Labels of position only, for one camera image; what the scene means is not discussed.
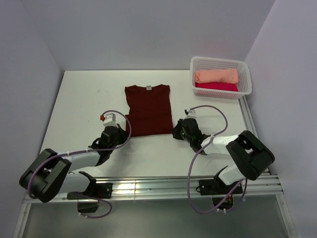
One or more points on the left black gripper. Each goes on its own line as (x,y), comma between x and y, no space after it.
(124,134)

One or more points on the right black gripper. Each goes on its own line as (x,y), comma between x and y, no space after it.
(176,130)

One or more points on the dark red t-shirt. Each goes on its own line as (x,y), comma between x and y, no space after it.
(149,110)

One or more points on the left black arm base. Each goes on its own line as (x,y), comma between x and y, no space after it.
(99,191)

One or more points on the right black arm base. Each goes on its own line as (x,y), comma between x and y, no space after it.
(217,187)

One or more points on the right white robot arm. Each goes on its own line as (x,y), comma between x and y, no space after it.
(250,156)

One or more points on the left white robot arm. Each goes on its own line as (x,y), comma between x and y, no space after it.
(46,176)

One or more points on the rolled pink t-shirt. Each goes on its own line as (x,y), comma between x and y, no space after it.
(217,86)

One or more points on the white plastic basket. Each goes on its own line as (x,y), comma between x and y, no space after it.
(244,84)

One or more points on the rolled peach t-shirt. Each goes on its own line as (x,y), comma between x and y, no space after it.
(229,76)

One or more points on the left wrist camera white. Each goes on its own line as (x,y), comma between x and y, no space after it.
(108,120)

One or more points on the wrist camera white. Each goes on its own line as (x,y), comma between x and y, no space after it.
(190,114)
(108,120)

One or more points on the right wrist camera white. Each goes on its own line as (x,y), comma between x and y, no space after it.
(190,114)

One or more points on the aluminium rail frame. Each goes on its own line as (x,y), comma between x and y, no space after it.
(171,188)

